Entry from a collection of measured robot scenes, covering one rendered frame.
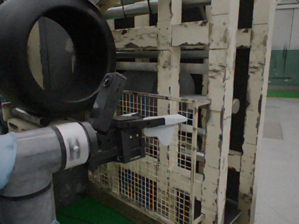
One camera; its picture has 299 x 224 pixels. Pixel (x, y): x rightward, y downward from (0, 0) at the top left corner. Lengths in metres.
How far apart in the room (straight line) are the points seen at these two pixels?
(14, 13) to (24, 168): 0.86
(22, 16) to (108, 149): 0.80
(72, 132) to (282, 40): 9.96
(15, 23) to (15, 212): 0.85
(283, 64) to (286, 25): 1.32
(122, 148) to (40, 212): 0.16
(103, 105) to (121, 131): 0.06
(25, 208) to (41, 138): 0.10
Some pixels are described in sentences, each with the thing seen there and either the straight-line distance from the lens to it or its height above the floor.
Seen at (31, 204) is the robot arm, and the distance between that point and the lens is 0.43.
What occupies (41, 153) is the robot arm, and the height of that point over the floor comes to 1.05.
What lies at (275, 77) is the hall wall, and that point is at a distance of 10.19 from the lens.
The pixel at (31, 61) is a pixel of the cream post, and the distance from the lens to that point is 1.61.
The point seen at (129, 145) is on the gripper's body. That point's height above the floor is 1.03.
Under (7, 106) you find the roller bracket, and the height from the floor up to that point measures 0.93.
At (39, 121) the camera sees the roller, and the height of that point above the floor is 0.91.
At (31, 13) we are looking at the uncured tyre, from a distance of 1.18.
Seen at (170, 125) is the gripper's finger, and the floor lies 1.06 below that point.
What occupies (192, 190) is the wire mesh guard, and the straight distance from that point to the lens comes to 1.30.
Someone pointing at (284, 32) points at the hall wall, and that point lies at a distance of 10.27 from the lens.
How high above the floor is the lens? 1.19
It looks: 12 degrees down
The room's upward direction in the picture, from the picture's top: straight up
